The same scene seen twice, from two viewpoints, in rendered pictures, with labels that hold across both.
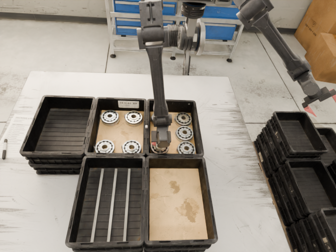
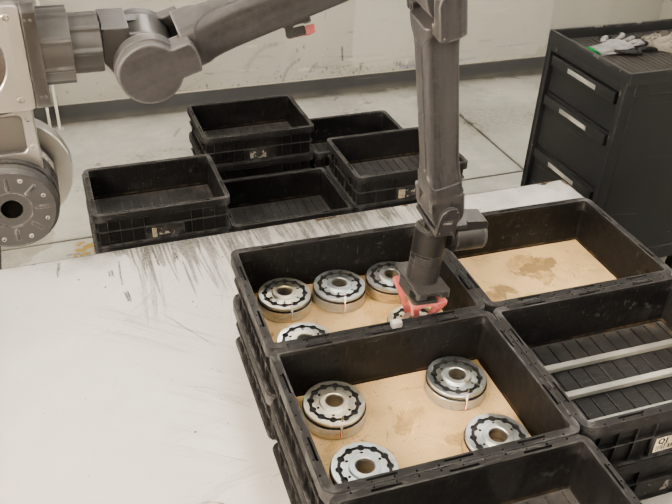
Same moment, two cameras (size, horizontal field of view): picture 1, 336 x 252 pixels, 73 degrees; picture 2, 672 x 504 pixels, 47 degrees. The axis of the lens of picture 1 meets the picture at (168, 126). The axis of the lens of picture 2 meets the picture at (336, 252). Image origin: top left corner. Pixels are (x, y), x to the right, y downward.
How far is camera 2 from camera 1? 1.53 m
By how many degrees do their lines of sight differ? 70
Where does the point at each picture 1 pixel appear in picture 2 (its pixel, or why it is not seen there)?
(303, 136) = (147, 197)
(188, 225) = (566, 265)
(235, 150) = not seen: hidden behind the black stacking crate
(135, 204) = (590, 346)
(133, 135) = (399, 400)
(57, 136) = not seen: outside the picture
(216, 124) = (214, 287)
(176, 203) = (536, 285)
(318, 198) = (295, 211)
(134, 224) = (631, 337)
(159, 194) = not seen: hidden behind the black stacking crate
